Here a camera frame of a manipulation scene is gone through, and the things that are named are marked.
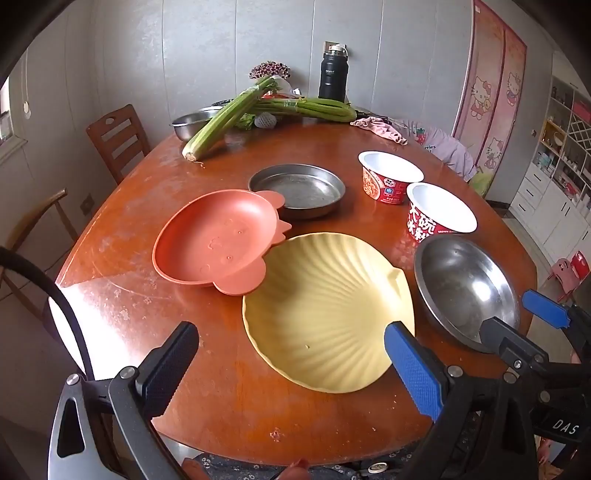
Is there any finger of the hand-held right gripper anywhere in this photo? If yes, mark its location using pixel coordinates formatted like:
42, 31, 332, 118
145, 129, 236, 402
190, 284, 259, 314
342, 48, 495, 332
479, 318, 591, 372
523, 290, 591, 342

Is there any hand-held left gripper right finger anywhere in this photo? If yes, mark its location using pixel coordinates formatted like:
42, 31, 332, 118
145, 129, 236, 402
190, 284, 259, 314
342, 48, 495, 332
384, 320, 539, 480

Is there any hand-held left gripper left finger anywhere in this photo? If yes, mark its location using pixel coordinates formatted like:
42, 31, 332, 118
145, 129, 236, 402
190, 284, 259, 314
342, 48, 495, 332
48, 320, 201, 480

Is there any steel bowl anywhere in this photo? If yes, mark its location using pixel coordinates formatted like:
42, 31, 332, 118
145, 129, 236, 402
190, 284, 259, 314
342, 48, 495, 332
414, 234, 521, 354

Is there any yellow shell-shaped plate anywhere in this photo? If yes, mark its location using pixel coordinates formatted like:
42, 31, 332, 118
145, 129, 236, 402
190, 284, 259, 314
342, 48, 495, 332
242, 232, 416, 394

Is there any orange animal-shaped plate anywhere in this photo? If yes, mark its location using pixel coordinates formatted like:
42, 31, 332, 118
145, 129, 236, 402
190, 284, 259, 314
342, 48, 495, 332
152, 188, 293, 296

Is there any red white instant noodle bowl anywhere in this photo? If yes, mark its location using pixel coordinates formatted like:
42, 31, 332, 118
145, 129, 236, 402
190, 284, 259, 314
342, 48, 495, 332
406, 182, 478, 244
358, 151, 424, 205

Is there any round steel pan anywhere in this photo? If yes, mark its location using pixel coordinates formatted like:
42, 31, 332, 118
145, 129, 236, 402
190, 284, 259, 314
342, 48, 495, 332
248, 165, 347, 221

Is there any small pink chair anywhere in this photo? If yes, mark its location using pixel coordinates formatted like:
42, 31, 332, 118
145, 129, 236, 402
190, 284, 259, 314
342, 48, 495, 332
547, 251, 591, 296

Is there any person's floral clothing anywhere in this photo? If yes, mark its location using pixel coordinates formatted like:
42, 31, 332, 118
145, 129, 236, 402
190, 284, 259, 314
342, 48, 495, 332
185, 450, 421, 480

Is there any white cabinet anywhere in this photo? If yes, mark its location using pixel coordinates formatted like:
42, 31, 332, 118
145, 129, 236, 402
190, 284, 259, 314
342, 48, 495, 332
510, 76, 591, 250

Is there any pale purple printed garment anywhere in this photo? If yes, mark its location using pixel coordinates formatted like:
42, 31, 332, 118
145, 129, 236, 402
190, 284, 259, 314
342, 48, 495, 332
397, 121, 478, 183

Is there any curved light wooden chair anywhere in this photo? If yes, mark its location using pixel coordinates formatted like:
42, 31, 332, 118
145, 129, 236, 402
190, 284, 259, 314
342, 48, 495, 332
0, 187, 79, 319

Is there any pink cartoon cat curtain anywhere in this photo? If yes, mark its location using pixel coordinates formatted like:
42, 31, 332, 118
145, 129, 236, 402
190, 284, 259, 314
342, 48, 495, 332
451, 0, 528, 199

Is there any steel basin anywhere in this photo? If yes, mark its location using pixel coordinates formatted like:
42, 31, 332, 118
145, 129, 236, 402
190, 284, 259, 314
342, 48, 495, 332
169, 107, 227, 142

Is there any wooden slat-back chair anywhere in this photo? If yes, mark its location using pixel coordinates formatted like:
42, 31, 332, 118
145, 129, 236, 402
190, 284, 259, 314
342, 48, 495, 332
86, 104, 151, 185

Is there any pink crumpled cloth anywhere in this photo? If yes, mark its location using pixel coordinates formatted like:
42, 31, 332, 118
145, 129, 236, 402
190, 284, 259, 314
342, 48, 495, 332
350, 116, 409, 146

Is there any celery bunch with root end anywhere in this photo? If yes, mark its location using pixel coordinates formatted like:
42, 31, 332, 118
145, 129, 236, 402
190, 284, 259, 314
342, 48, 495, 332
181, 76, 283, 162

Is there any window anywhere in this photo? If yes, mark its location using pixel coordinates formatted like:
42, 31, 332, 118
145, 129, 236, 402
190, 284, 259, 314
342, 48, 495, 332
0, 76, 31, 160

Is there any white plastic bag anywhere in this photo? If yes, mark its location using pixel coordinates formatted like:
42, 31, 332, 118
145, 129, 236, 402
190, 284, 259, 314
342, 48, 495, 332
272, 78, 303, 100

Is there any black thermos bottle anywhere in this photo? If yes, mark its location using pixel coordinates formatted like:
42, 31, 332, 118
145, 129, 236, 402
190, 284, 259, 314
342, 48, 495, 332
318, 44, 350, 103

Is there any dried lotus pod bunch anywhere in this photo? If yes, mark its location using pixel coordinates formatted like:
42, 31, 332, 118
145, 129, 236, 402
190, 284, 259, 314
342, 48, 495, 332
249, 61, 293, 81

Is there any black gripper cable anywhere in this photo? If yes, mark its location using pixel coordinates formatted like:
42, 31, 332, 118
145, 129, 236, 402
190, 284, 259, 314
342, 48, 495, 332
0, 247, 95, 381

